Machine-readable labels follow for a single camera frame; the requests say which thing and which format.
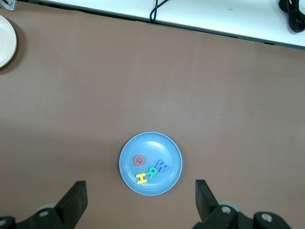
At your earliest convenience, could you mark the coiled black floor cable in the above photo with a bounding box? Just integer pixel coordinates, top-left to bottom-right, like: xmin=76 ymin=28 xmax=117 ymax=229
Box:
xmin=278 ymin=0 xmax=305 ymax=33

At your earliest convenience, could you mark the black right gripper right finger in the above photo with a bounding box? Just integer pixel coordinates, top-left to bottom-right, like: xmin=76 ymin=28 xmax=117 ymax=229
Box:
xmin=193 ymin=179 xmax=290 ymax=229

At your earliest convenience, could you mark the yellow uppercase foam letter H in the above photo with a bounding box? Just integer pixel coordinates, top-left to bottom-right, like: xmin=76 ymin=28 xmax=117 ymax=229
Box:
xmin=135 ymin=173 xmax=148 ymax=184

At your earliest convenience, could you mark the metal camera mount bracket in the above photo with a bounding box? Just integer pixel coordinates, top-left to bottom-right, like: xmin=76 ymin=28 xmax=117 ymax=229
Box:
xmin=0 ymin=0 xmax=17 ymax=11

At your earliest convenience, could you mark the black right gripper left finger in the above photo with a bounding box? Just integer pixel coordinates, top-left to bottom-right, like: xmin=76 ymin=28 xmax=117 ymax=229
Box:
xmin=0 ymin=180 xmax=88 ymax=229

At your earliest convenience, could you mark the thin black floor cable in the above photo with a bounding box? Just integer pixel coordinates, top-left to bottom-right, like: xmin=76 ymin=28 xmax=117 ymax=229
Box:
xmin=149 ymin=0 xmax=169 ymax=24

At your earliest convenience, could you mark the beige plate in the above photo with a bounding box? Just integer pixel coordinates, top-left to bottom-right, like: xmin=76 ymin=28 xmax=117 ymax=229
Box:
xmin=0 ymin=14 xmax=18 ymax=69

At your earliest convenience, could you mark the red uppercase foam letter Q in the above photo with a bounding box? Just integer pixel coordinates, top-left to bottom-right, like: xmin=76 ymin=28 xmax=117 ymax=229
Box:
xmin=132 ymin=155 xmax=145 ymax=167

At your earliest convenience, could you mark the blue uppercase foam letter M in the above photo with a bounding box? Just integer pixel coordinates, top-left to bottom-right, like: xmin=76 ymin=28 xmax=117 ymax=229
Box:
xmin=156 ymin=159 xmax=170 ymax=174

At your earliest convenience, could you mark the blue plate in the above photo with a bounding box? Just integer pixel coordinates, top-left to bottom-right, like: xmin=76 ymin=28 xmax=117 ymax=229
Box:
xmin=119 ymin=132 xmax=183 ymax=197

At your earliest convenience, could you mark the green uppercase foam letter R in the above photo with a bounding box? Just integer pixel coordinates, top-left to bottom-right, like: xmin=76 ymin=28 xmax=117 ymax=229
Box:
xmin=145 ymin=166 xmax=159 ymax=179

